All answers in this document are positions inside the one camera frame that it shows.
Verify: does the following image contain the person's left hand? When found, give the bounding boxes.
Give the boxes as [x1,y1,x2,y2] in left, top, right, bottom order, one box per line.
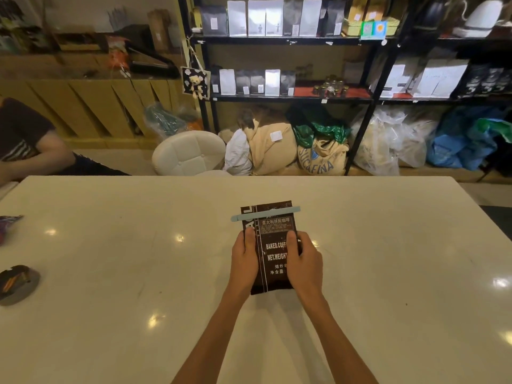
[226,228,259,300]

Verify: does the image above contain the person's right hand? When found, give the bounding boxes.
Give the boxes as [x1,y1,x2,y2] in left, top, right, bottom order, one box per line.
[284,230,324,303]

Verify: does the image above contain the black coffee bag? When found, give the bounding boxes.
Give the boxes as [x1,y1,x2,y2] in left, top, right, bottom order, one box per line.
[239,200,299,295]

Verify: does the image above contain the light blue sealing clip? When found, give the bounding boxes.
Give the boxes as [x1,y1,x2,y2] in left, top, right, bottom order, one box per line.
[230,206,301,223]

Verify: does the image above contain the black metal shelf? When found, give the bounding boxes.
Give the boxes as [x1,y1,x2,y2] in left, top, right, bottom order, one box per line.
[372,0,512,172]
[177,0,413,177]

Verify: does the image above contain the person's left forearm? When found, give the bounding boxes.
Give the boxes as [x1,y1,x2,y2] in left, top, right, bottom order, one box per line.
[172,290,255,384]

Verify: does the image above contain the person's right forearm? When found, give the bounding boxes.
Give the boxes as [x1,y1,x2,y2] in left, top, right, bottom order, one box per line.
[299,292,379,384]

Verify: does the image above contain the red shelf liner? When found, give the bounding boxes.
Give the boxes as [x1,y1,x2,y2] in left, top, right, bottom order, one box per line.
[294,85,375,100]

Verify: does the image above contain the printed burlap sack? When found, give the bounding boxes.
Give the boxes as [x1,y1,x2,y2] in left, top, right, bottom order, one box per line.
[297,135,349,175]

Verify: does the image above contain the white cloth sack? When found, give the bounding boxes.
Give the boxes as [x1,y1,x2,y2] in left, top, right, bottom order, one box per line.
[222,127,255,177]

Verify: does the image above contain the green plastic sack liner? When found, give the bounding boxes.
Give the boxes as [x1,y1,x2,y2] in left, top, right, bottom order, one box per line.
[294,122,353,147]

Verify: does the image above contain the clear plastic bag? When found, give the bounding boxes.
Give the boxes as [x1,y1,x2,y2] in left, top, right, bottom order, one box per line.
[394,109,439,169]
[351,107,401,177]

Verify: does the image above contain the clear bag with teal contents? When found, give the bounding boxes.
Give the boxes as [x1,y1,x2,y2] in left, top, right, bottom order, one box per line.
[143,102,193,140]

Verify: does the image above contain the cluster of small glass jars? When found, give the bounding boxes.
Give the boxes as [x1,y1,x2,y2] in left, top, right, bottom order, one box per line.
[311,75,351,99]

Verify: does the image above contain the blue plastic bag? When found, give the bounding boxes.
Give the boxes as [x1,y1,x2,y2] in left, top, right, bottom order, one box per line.
[426,106,497,172]

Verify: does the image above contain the row of small standing pouches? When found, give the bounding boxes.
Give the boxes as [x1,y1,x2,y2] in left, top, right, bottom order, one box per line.
[211,67,297,97]

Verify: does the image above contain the black tote bag with bear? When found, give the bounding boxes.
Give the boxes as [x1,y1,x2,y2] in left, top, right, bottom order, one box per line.
[180,35,212,101]

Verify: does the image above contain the white paper bag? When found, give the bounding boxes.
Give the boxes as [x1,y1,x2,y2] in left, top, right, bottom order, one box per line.
[370,63,411,99]
[412,59,447,99]
[434,59,469,99]

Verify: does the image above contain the black heat sealer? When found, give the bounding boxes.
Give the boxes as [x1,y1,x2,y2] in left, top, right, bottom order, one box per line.
[124,35,181,79]

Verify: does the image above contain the grey pouch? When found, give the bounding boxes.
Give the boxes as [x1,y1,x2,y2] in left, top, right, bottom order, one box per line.
[0,265,41,307]

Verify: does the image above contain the yellow wooden panel bar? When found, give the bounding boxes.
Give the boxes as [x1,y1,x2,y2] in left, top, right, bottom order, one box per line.
[0,55,213,150]

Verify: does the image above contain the green plastic bag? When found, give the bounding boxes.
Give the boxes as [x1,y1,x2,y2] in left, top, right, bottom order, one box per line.
[466,117,512,142]

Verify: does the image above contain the orange snack packet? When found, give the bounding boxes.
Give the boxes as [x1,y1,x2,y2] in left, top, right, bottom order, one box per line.
[105,37,133,78]

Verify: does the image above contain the yellow-green tin box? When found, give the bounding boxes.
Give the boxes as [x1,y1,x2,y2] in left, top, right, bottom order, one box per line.
[342,15,401,37]

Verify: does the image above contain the row of large standing pouches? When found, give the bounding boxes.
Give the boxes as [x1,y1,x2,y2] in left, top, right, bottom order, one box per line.
[199,0,347,38]

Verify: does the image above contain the green and blue sign card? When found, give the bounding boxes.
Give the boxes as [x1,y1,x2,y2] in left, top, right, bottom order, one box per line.
[361,20,389,39]

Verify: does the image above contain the row of black printed bags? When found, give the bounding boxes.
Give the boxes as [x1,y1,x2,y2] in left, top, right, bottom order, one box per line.
[458,63,512,97]

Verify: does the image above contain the kraft paper bag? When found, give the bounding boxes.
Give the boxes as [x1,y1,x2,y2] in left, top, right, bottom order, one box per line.
[347,0,367,21]
[364,0,388,21]

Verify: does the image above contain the white electric kettle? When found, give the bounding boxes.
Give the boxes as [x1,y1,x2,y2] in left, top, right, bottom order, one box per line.
[452,0,505,38]

